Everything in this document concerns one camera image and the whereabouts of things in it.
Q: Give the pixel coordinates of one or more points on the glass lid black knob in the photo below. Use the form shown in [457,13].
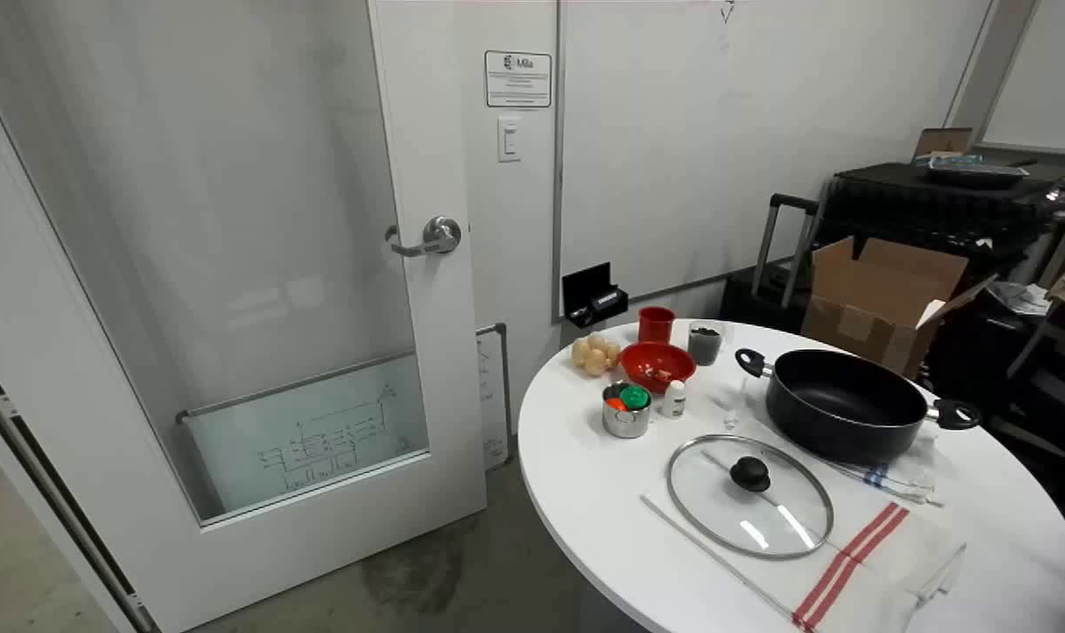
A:
[777,516]

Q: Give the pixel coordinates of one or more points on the small steel pot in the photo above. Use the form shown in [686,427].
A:
[623,419]

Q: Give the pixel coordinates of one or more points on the white door frosted glass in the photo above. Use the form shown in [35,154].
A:
[201,294]

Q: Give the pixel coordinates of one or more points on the black marker holder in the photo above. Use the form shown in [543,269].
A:
[591,298]

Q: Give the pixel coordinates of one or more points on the yellowish toy bread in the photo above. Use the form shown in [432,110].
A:
[595,355]

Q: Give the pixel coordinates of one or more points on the small white board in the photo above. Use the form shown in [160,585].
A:
[493,400]

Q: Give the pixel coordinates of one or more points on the orange toy vegetable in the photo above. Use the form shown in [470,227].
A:
[616,403]

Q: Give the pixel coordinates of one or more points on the red cup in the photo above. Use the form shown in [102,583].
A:
[654,321]

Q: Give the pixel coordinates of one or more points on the green toy vegetable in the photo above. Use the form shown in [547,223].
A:
[634,394]

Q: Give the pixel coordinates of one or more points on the red bowl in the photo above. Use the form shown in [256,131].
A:
[654,364]

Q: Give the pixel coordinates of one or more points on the small white-capped bottle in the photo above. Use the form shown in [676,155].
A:
[671,400]

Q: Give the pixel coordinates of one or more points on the grey cup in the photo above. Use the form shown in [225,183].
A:
[703,345]

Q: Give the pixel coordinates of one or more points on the open cardboard box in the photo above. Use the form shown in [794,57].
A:
[882,302]

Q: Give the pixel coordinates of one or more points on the white cloth blue stripes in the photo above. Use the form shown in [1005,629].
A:
[904,478]

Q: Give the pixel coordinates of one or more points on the white towel red stripes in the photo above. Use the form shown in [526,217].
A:
[869,551]

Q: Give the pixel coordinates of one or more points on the small cardboard box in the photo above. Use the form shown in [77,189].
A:
[942,144]

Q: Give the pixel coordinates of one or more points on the grey flat device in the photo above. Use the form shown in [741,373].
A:
[976,168]

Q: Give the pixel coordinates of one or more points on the clear plastic utensil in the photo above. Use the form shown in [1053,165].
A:
[932,571]

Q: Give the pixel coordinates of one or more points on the white light switch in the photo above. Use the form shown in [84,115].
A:
[506,139]

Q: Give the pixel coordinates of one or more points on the white wall sign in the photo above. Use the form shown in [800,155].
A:
[518,80]

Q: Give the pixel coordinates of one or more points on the wall whiteboard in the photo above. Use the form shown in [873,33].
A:
[741,127]

